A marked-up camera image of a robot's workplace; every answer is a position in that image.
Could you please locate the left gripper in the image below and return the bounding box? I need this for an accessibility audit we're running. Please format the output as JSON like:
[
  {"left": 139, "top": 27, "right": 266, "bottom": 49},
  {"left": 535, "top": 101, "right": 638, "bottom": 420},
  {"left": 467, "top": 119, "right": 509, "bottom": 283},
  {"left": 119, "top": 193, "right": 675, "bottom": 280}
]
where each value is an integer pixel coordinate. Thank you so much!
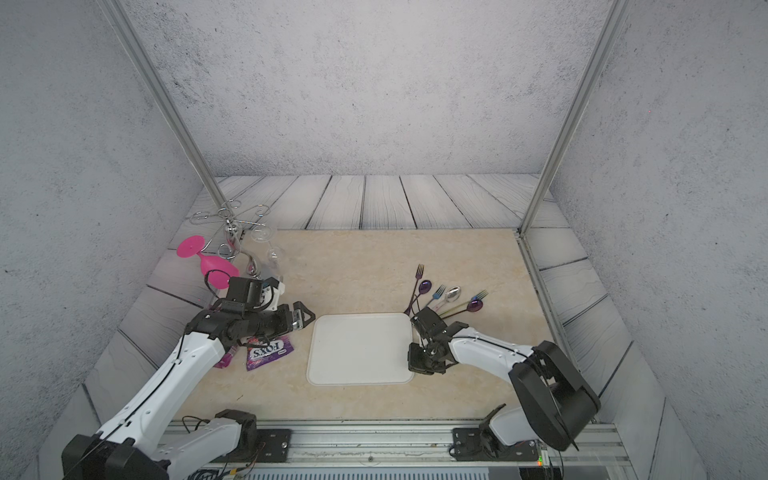
[{"left": 244, "top": 299, "right": 318, "bottom": 342}]

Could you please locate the white plastic tray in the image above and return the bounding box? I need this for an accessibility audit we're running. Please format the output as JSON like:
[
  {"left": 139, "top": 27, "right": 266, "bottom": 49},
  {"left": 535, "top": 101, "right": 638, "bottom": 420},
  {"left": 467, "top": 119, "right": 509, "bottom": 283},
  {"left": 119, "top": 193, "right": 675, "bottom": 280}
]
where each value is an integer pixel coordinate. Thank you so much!
[{"left": 307, "top": 313, "right": 414, "bottom": 387}]

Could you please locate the purple metal spoon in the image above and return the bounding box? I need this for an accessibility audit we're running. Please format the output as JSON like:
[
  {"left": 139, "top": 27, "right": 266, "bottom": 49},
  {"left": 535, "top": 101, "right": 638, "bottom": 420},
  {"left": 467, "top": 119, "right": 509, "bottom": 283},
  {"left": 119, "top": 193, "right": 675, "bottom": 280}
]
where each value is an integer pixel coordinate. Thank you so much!
[{"left": 409, "top": 280, "right": 432, "bottom": 313}]

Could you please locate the purple metal fork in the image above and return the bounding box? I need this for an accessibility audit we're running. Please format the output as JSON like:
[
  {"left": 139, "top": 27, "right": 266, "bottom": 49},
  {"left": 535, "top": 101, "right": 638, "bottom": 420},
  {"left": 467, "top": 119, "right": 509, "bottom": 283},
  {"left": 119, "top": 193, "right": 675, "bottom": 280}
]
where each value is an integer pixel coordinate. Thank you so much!
[{"left": 404, "top": 264, "right": 425, "bottom": 315}]

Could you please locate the blue handled fork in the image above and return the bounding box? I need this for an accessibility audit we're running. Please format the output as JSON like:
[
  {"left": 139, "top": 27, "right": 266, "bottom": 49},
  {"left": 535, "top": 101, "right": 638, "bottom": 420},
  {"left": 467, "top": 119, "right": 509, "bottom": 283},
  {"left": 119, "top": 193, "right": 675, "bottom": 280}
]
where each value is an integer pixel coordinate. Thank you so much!
[{"left": 426, "top": 285, "right": 447, "bottom": 306}]

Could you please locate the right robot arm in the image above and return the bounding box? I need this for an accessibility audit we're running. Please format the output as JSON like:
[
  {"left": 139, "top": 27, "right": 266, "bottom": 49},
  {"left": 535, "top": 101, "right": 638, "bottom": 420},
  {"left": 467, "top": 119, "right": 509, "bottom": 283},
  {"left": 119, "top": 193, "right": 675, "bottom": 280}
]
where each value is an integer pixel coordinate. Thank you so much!
[{"left": 408, "top": 308, "right": 601, "bottom": 459}]

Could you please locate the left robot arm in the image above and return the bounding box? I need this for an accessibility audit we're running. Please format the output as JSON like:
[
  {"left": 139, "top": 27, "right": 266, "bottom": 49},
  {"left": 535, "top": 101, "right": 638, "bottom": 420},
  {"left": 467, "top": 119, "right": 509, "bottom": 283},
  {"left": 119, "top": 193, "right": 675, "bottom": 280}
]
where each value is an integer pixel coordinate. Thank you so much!
[{"left": 62, "top": 299, "right": 316, "bottom": 479}]

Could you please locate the purple Fox's candy bag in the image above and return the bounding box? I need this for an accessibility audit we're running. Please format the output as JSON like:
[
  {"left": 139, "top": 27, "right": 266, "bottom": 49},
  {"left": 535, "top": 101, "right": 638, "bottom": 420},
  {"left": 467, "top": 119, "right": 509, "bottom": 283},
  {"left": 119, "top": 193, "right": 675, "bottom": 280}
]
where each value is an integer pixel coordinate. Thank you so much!
[{"left": 246, "top": 336, "right": 294, "bottom": 371}]

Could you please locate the pink Lot 100 gummy bag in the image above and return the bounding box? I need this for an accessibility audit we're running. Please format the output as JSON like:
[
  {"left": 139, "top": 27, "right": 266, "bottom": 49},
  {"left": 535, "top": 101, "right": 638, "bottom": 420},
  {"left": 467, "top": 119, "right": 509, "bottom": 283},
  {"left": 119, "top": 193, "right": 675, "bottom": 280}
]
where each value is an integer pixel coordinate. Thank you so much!
[{"left": 214, "top": 345, "right": 239, "bottom": 369}]

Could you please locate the clear wine glass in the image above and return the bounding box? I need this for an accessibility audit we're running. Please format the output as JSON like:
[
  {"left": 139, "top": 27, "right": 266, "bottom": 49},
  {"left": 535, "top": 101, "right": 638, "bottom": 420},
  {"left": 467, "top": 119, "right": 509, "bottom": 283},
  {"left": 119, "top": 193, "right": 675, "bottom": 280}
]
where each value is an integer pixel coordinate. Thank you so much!
[{"left": 250, "top": 223, "right": 285, "bottom": 269}]

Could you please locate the chrome glass holder stand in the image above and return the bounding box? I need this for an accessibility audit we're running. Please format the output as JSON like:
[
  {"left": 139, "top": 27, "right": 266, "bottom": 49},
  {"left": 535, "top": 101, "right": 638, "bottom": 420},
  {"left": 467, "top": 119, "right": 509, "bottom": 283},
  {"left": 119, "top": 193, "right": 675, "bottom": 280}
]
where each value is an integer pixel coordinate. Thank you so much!
[{"left": 190, "top": 201, "right": 284, "bottom": 281}]

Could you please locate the pink plastic wine glass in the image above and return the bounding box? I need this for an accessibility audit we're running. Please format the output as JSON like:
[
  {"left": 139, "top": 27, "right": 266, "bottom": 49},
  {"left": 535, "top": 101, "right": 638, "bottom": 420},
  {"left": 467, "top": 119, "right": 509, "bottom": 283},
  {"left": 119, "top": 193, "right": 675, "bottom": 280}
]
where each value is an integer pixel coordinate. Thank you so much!
[{"left": 176, "top": 235, "right": 239, "bottom": 290}]

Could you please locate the pink handled silver spoon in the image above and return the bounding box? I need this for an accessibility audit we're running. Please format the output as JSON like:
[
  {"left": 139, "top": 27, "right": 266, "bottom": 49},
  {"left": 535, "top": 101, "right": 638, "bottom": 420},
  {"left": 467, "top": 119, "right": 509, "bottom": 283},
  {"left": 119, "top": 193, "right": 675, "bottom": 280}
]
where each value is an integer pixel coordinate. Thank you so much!
[{"left": 433, "top": 286, "right": 462, "bottom": 312}]

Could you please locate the dark handled purple spoon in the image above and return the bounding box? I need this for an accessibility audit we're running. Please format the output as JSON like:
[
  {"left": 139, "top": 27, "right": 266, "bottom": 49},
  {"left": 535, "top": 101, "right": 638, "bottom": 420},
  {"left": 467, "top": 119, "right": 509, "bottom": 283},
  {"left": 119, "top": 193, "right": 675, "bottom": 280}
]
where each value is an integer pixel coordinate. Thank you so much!
[{"left": 441, "top": 298, "right": 484, "bottom": 319}]

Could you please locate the aluminium front rail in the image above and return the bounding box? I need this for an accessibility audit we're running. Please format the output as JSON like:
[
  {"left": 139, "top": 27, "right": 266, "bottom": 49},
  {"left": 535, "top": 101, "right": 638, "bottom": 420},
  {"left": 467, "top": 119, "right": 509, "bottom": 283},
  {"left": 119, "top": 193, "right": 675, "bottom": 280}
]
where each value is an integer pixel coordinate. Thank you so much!
[{"left": 208, "top": 420, "right": 636, "bottom": 479}]

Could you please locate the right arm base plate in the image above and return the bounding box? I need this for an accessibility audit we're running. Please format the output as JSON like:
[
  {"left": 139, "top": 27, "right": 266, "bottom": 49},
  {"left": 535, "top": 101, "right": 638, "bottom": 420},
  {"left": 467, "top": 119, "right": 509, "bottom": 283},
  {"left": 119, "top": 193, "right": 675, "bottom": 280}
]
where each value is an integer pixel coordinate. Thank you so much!
[{"left": 448, "top": 427, "right": 540, "bottom": 462}]

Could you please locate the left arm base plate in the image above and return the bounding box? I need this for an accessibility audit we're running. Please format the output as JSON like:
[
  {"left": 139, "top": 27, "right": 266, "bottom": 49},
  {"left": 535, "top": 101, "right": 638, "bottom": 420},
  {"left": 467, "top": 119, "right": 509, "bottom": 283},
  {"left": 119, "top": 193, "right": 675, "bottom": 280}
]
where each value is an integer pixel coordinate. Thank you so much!
[{"left": 241, "top": 429, "right": 293, "bottom": 464}]

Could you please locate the left aluminium frame post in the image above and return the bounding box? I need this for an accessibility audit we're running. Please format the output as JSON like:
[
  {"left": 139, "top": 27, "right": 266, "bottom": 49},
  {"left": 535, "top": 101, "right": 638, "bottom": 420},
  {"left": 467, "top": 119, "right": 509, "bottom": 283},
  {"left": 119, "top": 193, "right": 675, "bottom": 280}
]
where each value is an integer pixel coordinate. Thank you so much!
[{"left": 97, "top": 0, "right": 231, "bottom": 211}]

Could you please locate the aluminium frame post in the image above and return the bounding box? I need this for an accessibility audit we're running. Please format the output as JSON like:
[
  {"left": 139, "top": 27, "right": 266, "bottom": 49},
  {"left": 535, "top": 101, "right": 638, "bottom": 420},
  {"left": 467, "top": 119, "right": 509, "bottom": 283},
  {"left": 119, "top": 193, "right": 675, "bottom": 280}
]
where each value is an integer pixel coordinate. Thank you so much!
[
  {"left": 97, "top": 0, "right": 231, "bottom": 211},
  {"left": 518, "top": 0, "right": 630, "bottom": 238}
]

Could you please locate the right aluminium frame post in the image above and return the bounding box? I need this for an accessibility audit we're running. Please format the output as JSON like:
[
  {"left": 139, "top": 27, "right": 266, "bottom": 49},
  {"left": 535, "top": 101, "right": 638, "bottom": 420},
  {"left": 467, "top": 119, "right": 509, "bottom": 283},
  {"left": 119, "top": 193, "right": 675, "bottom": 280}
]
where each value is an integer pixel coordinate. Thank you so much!
[{"left": 518, "top": 0, "right": 630, "bottom": 238}]

